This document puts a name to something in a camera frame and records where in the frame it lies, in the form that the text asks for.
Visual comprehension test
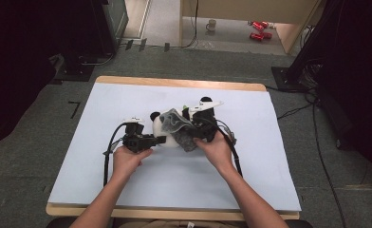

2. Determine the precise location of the black stand base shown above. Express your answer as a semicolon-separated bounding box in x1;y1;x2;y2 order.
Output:
52;53;97;83

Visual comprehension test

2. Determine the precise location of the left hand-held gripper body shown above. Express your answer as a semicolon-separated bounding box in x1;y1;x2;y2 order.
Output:
121;117;156;154

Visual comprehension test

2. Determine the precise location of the dark curtain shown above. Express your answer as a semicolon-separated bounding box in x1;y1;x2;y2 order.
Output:
316;0;372;179
0;0;97;151

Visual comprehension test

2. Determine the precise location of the person's right hand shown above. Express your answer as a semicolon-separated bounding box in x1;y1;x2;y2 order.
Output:
193;130;235;172

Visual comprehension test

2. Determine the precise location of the hand-held gripper cable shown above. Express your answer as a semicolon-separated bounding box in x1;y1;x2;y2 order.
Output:
215;118;244;179
102;123;128;188

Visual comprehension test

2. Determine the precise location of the wooden table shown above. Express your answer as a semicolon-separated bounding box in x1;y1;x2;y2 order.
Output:
46;75;301;222

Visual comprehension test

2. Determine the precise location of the black cabinet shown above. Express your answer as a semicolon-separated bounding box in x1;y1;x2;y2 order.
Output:
92;0;130;55

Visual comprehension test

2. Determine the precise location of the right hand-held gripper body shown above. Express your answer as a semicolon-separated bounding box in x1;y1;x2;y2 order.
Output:
188;100;225;143

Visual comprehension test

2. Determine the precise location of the black floor cable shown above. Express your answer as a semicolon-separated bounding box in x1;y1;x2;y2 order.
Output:
277;94;348;228

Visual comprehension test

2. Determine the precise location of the person's left hand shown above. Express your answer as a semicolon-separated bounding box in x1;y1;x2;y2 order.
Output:
112;145;154;181

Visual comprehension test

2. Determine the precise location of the left hand-held gripper cable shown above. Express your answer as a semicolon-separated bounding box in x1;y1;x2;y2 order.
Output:
102;123;128;188

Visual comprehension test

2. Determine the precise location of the right hand-held gripper cable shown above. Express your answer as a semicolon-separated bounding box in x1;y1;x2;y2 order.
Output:
215;118;244;179

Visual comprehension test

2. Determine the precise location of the black metal stand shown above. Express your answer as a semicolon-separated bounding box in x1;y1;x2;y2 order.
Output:
270;0;344;93

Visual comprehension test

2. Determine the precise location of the panda plush toy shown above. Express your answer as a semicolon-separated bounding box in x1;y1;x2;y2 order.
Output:
149;96;214;149

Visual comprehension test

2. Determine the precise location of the grey fluffy cloth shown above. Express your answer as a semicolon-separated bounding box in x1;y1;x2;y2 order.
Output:
158;107;207;153

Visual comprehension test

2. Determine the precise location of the person's lap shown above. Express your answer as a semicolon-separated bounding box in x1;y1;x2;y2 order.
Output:
46;218;313;228

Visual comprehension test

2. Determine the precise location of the beige wooden desk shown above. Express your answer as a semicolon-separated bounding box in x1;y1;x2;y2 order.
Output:
178;0;322;55

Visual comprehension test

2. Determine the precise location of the angled black tape mark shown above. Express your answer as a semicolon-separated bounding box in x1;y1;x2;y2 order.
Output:
67;100;82;120

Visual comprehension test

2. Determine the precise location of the hanging black cable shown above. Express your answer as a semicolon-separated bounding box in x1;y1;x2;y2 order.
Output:
182;0;198;49

